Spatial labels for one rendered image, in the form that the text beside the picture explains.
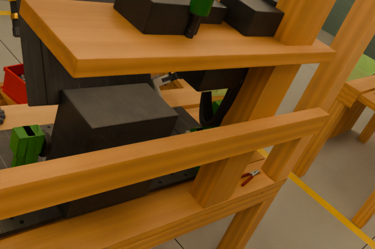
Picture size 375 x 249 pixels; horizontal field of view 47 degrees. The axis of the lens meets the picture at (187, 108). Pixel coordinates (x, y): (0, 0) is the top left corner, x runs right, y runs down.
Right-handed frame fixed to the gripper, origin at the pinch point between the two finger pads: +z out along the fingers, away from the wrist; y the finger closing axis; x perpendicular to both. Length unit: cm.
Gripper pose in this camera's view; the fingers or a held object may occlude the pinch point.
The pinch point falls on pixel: (158, 81)
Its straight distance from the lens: 152.4
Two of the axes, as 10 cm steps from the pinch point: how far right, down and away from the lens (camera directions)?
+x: 3.3, 9.4, 0.6
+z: -7.9, 3.1, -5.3
